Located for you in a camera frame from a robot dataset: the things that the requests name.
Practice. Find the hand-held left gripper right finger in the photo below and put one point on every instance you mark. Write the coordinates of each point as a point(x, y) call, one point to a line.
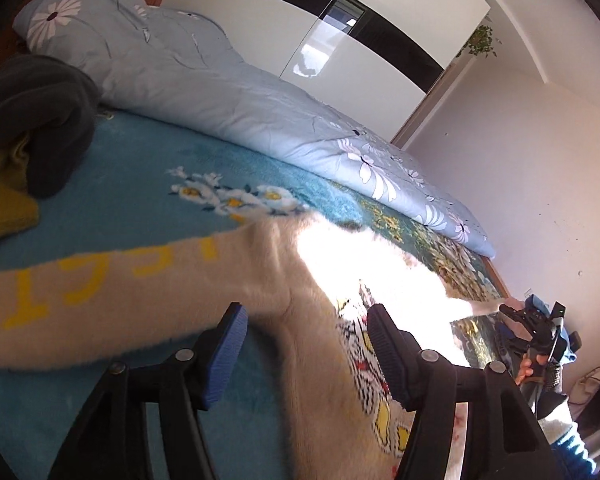
point(387, 347)

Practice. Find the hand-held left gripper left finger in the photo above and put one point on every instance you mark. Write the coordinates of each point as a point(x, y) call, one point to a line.
point(226, 345)

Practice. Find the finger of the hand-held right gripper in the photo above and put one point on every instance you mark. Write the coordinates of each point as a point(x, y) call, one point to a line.
point(516, 314)

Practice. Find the cream printed sweater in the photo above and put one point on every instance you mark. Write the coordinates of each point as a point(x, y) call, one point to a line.
point(300, 310)

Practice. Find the person's right forearm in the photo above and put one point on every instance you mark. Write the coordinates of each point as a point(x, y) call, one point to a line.
point(562, 435)

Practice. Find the person's right hand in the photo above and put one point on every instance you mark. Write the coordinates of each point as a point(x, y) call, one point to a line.
point(526, 366)

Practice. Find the teal floral blanket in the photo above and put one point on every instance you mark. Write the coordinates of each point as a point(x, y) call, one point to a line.
point(145, 200)

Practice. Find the blue floral quilt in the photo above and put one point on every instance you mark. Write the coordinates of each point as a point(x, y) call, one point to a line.
point(240, 95)

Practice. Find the mustard yellow garment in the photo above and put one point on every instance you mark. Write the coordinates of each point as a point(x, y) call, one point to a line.
point(5, 195)

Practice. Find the hanging green plant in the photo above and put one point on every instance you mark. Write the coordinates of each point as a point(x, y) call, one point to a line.
point(482, 40)

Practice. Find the dark grey garment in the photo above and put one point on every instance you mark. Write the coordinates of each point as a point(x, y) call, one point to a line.
point(40, 115)

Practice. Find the white and black wardrobe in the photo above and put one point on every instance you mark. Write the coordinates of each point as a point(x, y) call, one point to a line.
point(330, 35)

